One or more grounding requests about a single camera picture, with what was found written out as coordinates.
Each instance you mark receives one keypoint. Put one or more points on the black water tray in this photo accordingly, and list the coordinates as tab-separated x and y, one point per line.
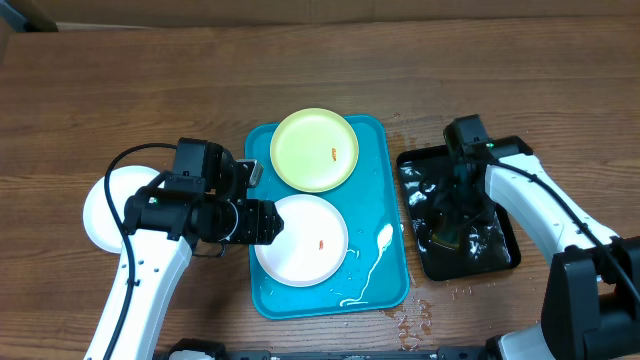
482	249

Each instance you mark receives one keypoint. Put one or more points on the light green plate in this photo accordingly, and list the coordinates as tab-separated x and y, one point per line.
314	150

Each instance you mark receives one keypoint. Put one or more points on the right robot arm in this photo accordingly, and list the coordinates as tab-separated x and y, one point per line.
591	304

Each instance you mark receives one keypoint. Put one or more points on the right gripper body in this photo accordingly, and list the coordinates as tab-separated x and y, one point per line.
468	206

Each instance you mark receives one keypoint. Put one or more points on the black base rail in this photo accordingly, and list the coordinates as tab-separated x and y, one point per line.
188	348

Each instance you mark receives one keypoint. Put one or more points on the teal plastic tray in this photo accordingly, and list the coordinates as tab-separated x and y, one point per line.
374	274

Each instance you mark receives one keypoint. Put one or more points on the white plate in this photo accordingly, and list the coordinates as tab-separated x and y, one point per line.
98	220
312	245

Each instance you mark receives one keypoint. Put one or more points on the green yellow sponge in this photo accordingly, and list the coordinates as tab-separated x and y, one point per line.
445	233

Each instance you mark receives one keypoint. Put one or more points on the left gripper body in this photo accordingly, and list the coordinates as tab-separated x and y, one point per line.
253	226

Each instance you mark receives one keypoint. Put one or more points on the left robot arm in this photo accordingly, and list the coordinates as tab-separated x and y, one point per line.
131	321

